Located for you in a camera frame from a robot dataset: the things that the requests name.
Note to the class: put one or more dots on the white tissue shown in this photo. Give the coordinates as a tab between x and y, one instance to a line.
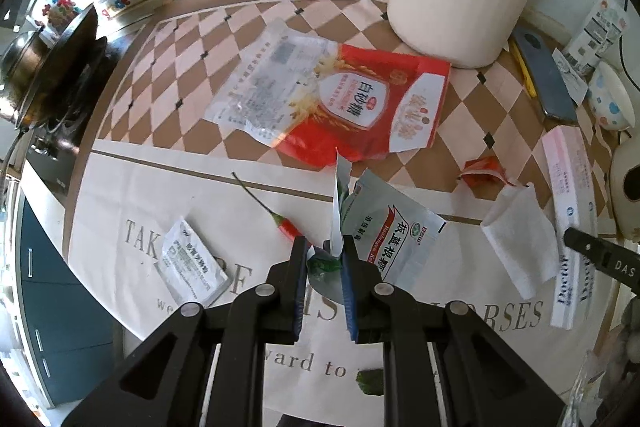
525	237

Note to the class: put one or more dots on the red and white sugar bag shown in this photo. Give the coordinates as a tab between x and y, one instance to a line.
360	102

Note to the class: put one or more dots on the white round appliance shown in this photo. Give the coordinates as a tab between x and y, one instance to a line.
627	192

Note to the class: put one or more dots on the red chili pepper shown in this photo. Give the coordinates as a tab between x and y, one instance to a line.
285	226

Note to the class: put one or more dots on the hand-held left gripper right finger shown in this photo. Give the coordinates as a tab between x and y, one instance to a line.
350	297

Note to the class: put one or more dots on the black gas stove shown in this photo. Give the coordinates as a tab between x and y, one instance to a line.
55	152

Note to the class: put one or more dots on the torn grey green-label sachet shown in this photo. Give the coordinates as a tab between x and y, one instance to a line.
395	237

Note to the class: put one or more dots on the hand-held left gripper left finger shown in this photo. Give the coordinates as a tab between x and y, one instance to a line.
299	292

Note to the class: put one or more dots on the blue-grey smartphone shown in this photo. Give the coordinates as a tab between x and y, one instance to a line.
547	77

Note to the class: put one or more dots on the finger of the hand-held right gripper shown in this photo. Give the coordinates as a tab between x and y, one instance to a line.
600	257

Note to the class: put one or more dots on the white pink toothpaste box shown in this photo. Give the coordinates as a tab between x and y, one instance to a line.
570	187

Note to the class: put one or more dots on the yellow pencil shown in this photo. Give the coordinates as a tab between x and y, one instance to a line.
522	69

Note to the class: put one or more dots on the crumpled red wrapper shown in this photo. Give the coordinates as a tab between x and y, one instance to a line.
480	171

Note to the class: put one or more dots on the white dotted bowl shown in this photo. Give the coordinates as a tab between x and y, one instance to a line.
612	97

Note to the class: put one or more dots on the green leaf scrap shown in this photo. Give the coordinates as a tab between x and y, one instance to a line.
320	266
370	382

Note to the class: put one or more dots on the metal wok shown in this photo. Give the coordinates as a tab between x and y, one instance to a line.
45	57

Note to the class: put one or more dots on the blue cabinet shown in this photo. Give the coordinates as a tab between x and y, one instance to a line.
55	307

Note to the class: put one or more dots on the small printed paper slip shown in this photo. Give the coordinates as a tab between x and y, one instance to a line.
572	74

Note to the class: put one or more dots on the checkered printed tablecloth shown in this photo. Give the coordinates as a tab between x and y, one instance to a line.
200	72

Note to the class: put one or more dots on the white printed sachet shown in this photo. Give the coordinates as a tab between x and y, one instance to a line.
192	264

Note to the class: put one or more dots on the white printed paper packet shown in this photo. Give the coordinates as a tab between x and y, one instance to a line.
600	27

